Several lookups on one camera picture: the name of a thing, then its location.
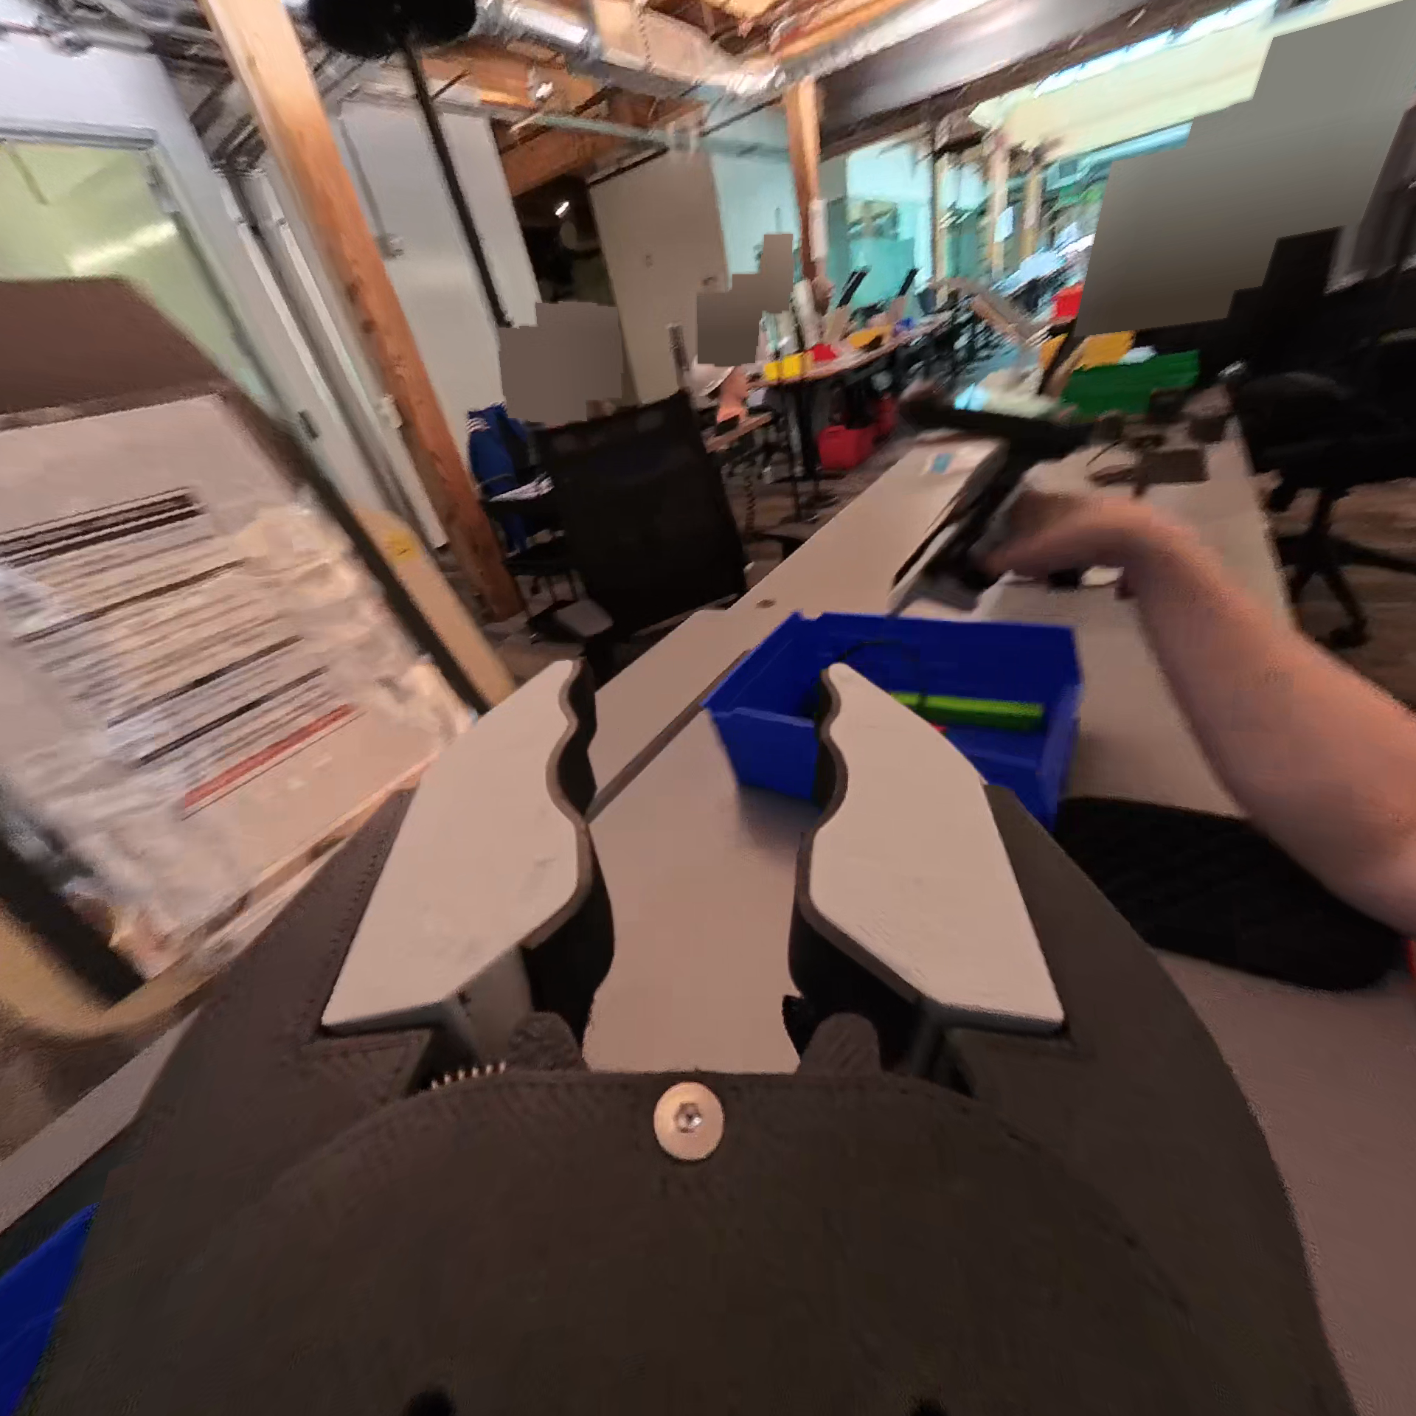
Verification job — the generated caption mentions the black office chair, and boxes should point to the black office chair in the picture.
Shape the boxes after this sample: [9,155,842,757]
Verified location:
[1231,368,1416,644]
[528,390,750,670]

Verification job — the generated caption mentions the black framed instruction board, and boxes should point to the black framed instruction board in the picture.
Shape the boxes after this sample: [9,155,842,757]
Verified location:
[0,278,503,997]

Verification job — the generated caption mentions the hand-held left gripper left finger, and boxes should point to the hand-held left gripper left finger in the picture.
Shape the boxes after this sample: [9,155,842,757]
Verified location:
[321,662,601,1037]

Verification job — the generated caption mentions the blue plastic bin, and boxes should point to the blue plastic bin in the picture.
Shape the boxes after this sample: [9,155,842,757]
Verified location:
[702,611,1087,828]
[0,1205,99,1408]

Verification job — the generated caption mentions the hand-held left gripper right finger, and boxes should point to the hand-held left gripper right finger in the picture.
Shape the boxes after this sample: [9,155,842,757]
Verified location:
[793,665,1066,1037]

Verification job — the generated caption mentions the small green bin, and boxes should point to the small green bin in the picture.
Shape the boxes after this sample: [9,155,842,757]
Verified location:
[1058,351,1201,420]

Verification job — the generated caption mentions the blue striped jacket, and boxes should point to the blue striped jacket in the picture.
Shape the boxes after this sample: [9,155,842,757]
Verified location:
[463,402,555,555]

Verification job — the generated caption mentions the person's dark clothing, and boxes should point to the person's dark clothing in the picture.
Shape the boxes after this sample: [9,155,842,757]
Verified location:
[1052,793,1409,993]

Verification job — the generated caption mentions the wooden support post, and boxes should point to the wooden support post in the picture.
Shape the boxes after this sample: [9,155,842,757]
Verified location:
[198,0,524,625]

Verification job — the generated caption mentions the green bar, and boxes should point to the green bar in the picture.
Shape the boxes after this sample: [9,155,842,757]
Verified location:
[887,691,1051,734]

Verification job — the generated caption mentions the person's right forearm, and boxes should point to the person's right forearm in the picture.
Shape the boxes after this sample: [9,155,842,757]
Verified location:
[1108,501,1416,932]

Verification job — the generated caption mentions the person's right hand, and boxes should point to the person's right hand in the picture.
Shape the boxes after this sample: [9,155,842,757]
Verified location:
[979,491,1155,593]

